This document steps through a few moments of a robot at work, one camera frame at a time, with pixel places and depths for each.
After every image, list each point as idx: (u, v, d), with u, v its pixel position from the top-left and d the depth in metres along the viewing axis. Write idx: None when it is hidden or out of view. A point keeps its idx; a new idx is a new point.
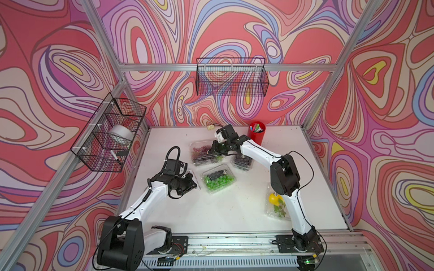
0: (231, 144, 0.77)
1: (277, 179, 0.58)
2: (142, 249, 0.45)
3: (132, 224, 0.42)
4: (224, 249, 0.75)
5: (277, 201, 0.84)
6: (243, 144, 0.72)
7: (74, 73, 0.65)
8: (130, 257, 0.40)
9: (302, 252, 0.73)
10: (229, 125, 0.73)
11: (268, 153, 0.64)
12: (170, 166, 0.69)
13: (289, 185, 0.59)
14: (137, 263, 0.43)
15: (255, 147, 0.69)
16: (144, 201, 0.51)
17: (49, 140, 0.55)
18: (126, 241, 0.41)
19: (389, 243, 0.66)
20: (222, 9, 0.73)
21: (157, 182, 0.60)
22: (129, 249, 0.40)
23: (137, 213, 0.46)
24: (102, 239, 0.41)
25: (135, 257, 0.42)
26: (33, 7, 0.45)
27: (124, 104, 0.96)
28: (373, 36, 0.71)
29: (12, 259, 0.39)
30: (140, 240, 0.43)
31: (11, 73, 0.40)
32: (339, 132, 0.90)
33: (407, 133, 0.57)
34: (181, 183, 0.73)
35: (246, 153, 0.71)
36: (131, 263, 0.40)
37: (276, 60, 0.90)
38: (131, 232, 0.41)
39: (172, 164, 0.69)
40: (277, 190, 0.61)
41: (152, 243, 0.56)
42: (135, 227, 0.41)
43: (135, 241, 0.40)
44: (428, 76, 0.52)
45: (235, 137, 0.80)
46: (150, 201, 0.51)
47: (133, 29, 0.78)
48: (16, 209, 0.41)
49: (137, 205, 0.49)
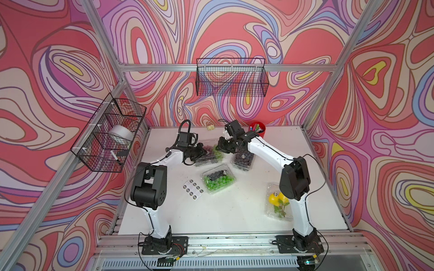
0: (238, 140, 0.70)
1: (289, 183, 0.54)
2: (165, 192, 0.54)
3: (159, 167, 0.52)
4: (224, 249, 0.75)
5: (277, 201, 0.84)
6: (251, 141, 0.66)
7: (74, 74, 0.65)
8: (157, 195, 0.50)
9: (302, 252, 0.73)
10: (235, 121, 0.74)
11: (278, 154, 0.59)
12: (183, 138, 0.78)
13: (299, 189, 0.56)
14: (162, 202, 0.53)
15: (264, 146, 0.63)
16: (166, 156, 0.63)
17: (50, 140, 0.55)
18: (155, 181, 0.51)
19: (390, 243, 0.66)
20: (222, 9, 0.73)
21: (174, 148, 0.72)
22: (156, 188, 0.51)
23: (161, 162, 0.57)
24: (135, 178, 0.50)
25: (161, 196, 0.52)
26: (33, 7, 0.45)
27: (124, 104, 0.96)
28: (372, 37, 0.72)
29: (12, 258, 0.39)
30: (164, 184, 0.53)
31: (11, 73, 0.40)
32: (339, 132, 0.90)
33: (408, 133, 0.57)
34: (193, 151, 0.84)
35: (254, 151, 0.66)
36: (158, 199, 0.50)
37: (276, 60, 0.90)
38: (159, 173, 0.51)
39: (185, 136, 0.78)
40: (286, 193, 0.58)
41: (159, 224, 0.59)
42: (161, 169, 0.52)
43: (162, 182, 0.51)
44: (428, 76, 0.52)
45: (241, 133, 0.75)
46: (171, 157, 0.63)
47: (133, 29, 0.78)
48: (16, 209, 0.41)
49: (161, 158, 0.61)
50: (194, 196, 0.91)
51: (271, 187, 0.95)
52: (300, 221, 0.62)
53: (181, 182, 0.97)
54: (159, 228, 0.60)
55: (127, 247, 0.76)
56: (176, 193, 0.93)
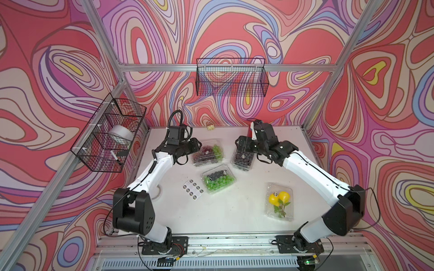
0: (272, 152, 0.57)
1: (341, 217, 0.42)
2: (152, 215, 0.48)
3: (140, 196, 0.44)
4: (224, 249, 0.75)
5: (277, 201, 0.84)
6: (289, 157, 0.54)
7: (74, 74, 0.65)
8: (142, 226, 0.44)
9: (302, 252, 0.73)
10: (270, 127, 0.60)
11: (329, 178, 0.47)
12: (174, 135, 0.66)
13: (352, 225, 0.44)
14: (150, 228, 0.47)
15: (308, 165, 0.51)
16: (151, 172, 0.51)
17: (50, 140, 0.55)
18: (137, 212, 0.43)
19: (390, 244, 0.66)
20: (222, 9, 0.73)
21: (161, 152, 0.60)
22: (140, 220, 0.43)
23: (144, 185, 0.47)
24: (114, 208, 0.44)
25: (147, 223, 0.46)
26: (33, 7, 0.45)
27: (124, 104, 0.96)
28: (372, 38, 0.71)
29: (13, 258, 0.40)
30: (149, 209, 0.45)
31: (11, 73, 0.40)
32: (339, 132, 0.90)
33: (408, 133, 0.57)
34: (186, 147, 0.73)
35: (293, 169, 0.54)
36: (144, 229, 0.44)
37: (276, 60, 0.90)
38: (140, 202, 0.43)
39: (175, 132, 0.66)
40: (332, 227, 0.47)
41: (155, 232, 0.57)
42: (143, 199, 0.43)
43: (145, 211, 0.43)
44: (428, 76, 0.52)
45: (274, 142, 0.61)
46: (157, 171, 0.52)
47: (133, 29, 0.78)
48: (16, 209, 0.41)
49: (144, 176, 0.50)
50: (194, 196, 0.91)
51: (271, 187, 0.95)
52: (315, 235, 0.59)
53: (181, 182, 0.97)
54: (156, 237, 0.58)
55: (127, 247, 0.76)
56: (176, 193, 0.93)
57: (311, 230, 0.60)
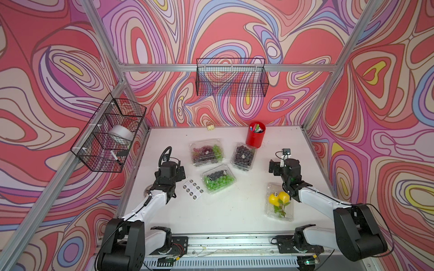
0: (291, 188, 0.68)
1: (345, 232, 0.43)
2: (143, 254, 0.45)
3: (134, 224, 0.43)
4: (224, 249, 0.75)
5: (277, 201, 0.84)
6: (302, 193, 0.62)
7: (74, 74, 0.65)
8: (132, 260, 0.40)
9: (302, 252, 0.73)
10: (297, 166, 0.68)
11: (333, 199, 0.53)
12: (166, 173, 0.67)
13: (365, 248, 0.41)
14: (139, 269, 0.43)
15: (316, 192, 0.59)
16: (146, 205, 0.53)
17: (50, 140, 0.55)
18: (129, 242, 0.41)
19: (387, 240, 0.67)
20: (222, 9, 0.73)
21: (156, 191, 0.62)
22: (131, 252, 0.41)
23: (138, 215, 0.47)
24: (104, 243, 0.41)
25: (137, 262, 0.42)
26: (33, 7, 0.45)
27: (124, 104, 0.96)
28: (372, 38, 0.71)
29: (13, 258, 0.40)
30: (142, 243, 0.43)
31: (11, 73, 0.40)
32: (339, 132, 0.90)
33: (408, 133, 0.57)
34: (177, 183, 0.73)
35: (305, 200, 0.61)
36: (133, 266, 0.40)
37: (276, 60, 0.90)
38: (133, 232, 0.42)
39: (166, 169, 0.67)
40: (347, 251, 0.44)
41: (153, 244, 0.56)
42: (137, 227, 0.42)
43: (137, 243, 0.41)
44: (428, 76, 0.52)
45: (296, 180, 0.70)
46: (151, 204, 0.54)
47: (133, 29, 0.78)
48: (16, 209, 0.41)
49: (138, 209, 0.50)
50: (194, 196, 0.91)
51: (271, 187, 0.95)
52: (319, 240, 0.58)
53: (181, 182, 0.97)
54: (155, 246, 0.58)
55: None
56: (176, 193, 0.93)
57: (318, 236, 0.58)
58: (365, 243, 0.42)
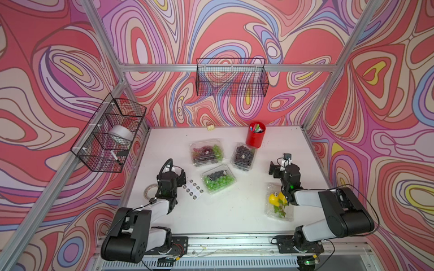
0: (289, 194, 0.72)
1: (331, 209, 0.47)
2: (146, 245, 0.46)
3: (144, 211, 0.47)
4: (224, 249, 0.75)
5: (277, 201, 0.84)
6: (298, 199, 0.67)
7: (74, 74, 0.65)
8: (137, 244, 0.42)
9: (302, 252, 0.73)
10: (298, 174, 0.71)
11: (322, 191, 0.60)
12: (165, 185, 0.69)
13: (351, 221, 0.45)
14: (140, 259, 0.43)
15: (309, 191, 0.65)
16: (152, 204, 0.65)
17: (49, 140, 0.55)
18: (137, 226, 0.44)
19: (383, 235, 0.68)
20: (222, 9, 0.73)
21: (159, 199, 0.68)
22: (138, 235, 0.43)
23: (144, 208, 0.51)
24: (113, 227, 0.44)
25: (140, 249, 0.43)
26: (33, 7, 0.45)
27: (124, 104, 0.96)
28: (372, 38, 0.71)
29: (13, 258, 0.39)
30: (146, 232, 0.45)
31: (11, 73, 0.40)
32: (339, 132, 0.90)
33: (408, 133, 0.57)
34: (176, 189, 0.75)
35: (301, 201, 0.65)
36: (137, 250, 0.41)
37: (276, 61, 0.90)
38: (143, 217, 0.45)
39: (166, 182, 0.68)
40: (337, 231, 0.46)
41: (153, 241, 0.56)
42: (147, 213, 0.46)
43: (144, 227, 0.44)
44: (428, 76, 0.52)
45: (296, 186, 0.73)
46: (155, 205, 0.58)
47: (133, 30, 0.78)
48: (16, 209, 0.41)
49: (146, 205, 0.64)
50: (194, 196, 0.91)
51: (271, 187, 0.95)
52: (316, 233, 0.59)
53: None
54: (155, 244, 0.58)
55: None
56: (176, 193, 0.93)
57: (314, 228, 0.60)
58: (353, 221, 0.45)
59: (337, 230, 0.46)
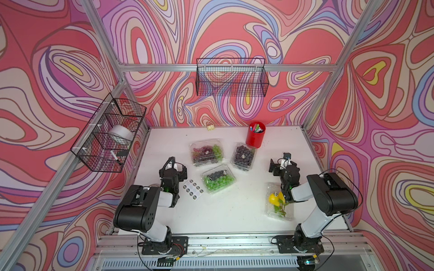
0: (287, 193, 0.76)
1: (319, 189, 0.52)
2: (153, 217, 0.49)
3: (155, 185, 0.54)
4: (224, 249, 0.75)
5: (277, 201, 0.84)
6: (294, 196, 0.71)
7: (74, 74, 0.65)
8: (147, 210, 0.46)
9: (302, 252, 0.73)
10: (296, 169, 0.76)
11: None
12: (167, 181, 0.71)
13: (336, 197, 0.49)
14: (147, 227, 0.46)
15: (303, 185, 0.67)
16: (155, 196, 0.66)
17: (49, 140, 0.55)
18: (148, 196, 0.50)
19: (383, 235, 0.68)
20: (222, 9, 0.73)
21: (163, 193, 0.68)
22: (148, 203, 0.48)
23: None
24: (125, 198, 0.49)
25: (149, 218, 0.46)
26: (33, 7, 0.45)
27: (124, 104, 0.96)
28: (372, 38, 0.71)
29: (13, 258, 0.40)
30: (155, 205, 0.50)
31: (10, 73, 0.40)
32: (339, 132, 0.90)
33: (408, 133, 0.57)
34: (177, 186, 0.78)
35: (296, 197, 0.70)
36: (146, 217, 0.45)
37: (275, 60, 0.90)
38: (153, 189, 0.51)
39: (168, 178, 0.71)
40: (324, 209, 0.50)
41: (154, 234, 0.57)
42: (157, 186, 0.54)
43: (154, 198, 0.49)
44: (428, 76, 0.52)
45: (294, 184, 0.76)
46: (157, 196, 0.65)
47: (133, 30, 0.78)
48: (16, 209, 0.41)
49: None
50: (194, 196, 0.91)
51: (271, 186, 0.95)
52: (313, 227, 0.60)
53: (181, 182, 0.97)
54: (156, 237, 0.58)
55: (127, 247, 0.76)
56: None
57: (311, 221, 0.62)
58: (339, 198, 0.49)
59: (324, 208, 0.50)
